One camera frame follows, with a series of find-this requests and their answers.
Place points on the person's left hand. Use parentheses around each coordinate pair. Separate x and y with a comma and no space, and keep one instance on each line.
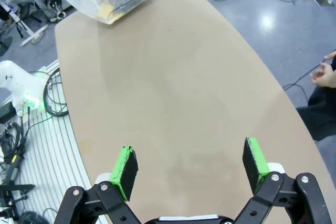
(325,77)

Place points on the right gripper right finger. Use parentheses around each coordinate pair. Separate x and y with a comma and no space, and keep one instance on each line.
(253,166)

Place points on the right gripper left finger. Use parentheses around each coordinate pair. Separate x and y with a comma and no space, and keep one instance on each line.
(126,171)

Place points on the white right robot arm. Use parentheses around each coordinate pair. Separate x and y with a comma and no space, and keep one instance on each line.
(15,82)

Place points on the white ribbed platform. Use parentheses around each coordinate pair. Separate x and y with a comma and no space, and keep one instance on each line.
(52,155)

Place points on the black clamp stand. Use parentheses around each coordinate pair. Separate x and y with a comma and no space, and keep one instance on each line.
(15,187)

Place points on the person in black t-shirt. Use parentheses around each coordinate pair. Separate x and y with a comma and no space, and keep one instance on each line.
(320,113)

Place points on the person's right hand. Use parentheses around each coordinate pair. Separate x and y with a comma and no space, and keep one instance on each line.
(331,55)

